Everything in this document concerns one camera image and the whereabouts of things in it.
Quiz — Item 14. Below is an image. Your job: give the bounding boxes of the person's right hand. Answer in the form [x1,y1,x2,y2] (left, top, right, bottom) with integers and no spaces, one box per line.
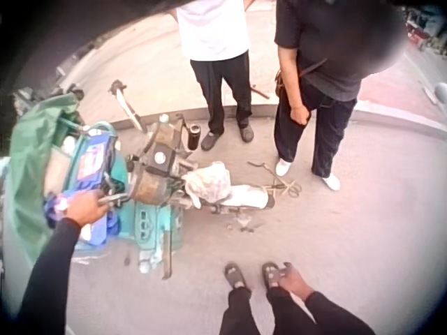
[277,262,316,303]

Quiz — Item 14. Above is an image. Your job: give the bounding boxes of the person's left hand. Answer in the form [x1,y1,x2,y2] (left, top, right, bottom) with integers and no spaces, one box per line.
[64,190,111,228]

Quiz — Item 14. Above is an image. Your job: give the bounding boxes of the metal crank handle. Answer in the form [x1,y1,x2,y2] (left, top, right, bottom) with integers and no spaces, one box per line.
[98,193,131,208]

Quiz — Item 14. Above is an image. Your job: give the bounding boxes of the blue labelled box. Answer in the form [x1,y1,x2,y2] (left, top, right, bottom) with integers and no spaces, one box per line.
[74,133,118,191]

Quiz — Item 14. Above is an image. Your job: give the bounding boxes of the person's legs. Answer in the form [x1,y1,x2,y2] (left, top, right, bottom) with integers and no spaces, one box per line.
[219,261,317,335]

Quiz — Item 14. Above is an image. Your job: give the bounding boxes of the small dark scraps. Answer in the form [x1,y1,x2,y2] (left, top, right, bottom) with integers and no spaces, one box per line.
[226,214,263,235]

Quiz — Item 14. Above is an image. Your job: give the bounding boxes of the brown shoe stitching machine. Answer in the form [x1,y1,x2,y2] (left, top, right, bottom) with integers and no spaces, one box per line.
[108,79,204,207]

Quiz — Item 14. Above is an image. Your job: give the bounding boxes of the green tarp cover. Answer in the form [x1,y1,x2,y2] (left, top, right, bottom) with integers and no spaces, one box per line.
[5,93,83,265]

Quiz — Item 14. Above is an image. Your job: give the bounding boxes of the white shoe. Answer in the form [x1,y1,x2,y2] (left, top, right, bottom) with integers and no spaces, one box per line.
[209,184,276,214]

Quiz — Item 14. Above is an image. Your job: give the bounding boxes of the metal scissors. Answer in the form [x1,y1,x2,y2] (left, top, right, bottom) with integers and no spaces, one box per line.
[262,179,303,199]

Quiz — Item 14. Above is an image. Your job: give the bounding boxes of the white crumpled cloth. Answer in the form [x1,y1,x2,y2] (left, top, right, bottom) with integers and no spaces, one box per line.
[182,161,233,209]

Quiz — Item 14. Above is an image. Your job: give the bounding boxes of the black cylindrical can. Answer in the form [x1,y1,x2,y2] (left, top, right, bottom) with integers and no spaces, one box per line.
[187,123,202,151]

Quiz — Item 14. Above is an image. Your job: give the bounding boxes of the wooden stick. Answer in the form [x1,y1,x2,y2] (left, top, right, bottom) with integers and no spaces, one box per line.
[250,84,271,101]

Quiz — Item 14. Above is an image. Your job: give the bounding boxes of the red street stall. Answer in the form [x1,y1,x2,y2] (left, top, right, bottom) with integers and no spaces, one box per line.
[404,5,447,57]

